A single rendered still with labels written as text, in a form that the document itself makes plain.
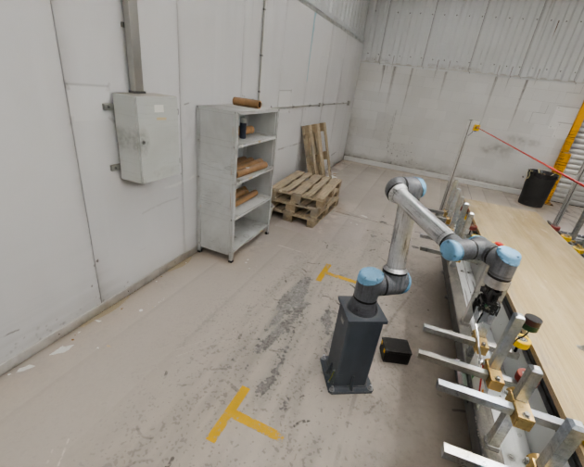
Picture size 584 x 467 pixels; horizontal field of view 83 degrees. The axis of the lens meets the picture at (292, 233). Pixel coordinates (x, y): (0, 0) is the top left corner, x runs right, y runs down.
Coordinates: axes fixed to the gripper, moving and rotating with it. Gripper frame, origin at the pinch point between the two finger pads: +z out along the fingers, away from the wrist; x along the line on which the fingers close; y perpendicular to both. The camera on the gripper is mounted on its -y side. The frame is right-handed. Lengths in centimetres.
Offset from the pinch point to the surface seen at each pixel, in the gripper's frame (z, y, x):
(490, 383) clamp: 12.9, 23.1, 5.6
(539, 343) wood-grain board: 8.0, -7.8, 30.2
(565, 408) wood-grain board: 8.1, 29.1, 28.2
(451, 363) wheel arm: 12.2, 19.6, -9.1
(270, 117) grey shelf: -48, -221, -199
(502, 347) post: -0.3, 15.9, 7.0
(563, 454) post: -8, 66, 8
